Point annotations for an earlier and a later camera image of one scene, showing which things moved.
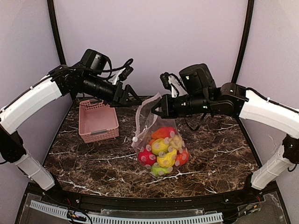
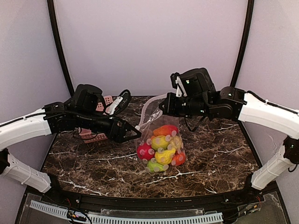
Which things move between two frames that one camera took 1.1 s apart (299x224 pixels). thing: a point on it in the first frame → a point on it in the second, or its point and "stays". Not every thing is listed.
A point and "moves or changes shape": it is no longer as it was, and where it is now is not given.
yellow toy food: x=168 y=159 moves or changes shape
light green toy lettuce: x=158 y=171 → x=154 y=167
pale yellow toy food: x=176 y=142 stays
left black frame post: x=51 y=9 stays
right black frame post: x=250 y=17 stays
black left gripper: x=119 y=94 → x=119 y=131
